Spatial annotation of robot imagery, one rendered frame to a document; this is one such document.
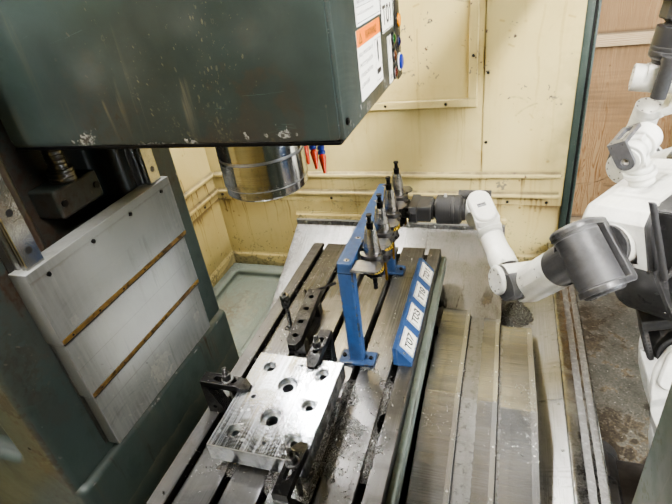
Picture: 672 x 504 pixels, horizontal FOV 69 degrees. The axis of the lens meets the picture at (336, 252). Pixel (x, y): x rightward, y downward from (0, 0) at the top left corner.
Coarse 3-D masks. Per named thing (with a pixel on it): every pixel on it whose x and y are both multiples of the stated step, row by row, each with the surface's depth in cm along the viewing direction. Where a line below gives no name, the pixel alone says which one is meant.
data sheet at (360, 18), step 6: (354, 0) 71; (360, 0) 74; (366, 0) 77; (372, 0) 80; (378, 0) 84; (354, 6) 72; (360, 6) 74; (366, 6) 77; (372, 6) 81; (378, 6) 84; (360, 12) 74; (366, 12) 77; (372, 12) 81; (378, 12) 84; (360, 18) 74; (366, 18) 78; (360, 24) 75
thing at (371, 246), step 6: (366, 228) 117; (372, 228) 117; (366, 234) 117; (372, 234) 117; (366, 240) 118; (372, 240) 117; (378, 240) 119; (366, 246) 119; (372, 246) 118; (378, 246) 119; (366, 252) 119; (372, 252) 119; (378, 252) 119
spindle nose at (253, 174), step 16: (224, 160) 85; (240, 160) 83; (256, 160) 82; (272, 160) 83; (288, 160) 85; (304, 160) 89; (224, 176) 88; (240, 176) 84; (256, 176) 84; (272, 176) 84; (288, 176) 86; (304, 176) 90; (240, 192) 86; (256, 192) 85; (272, 192) 86; (288, 192) 87
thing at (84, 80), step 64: (0, 0) 75; (64, 0) 72; (128, 0) 69; (192, 0) 66; (256, 0) 63; (320, 0) 61; (0, 64) 81; (64, 64) 78; (128, 64) 74; (192, 64) 71; (256, 64) 68; (320, 64) 65; (384, 64) 91; (64, 128) 85; (128, 128) 81; (192, 128) 77; (256, 128) 73; (320, 128) 70
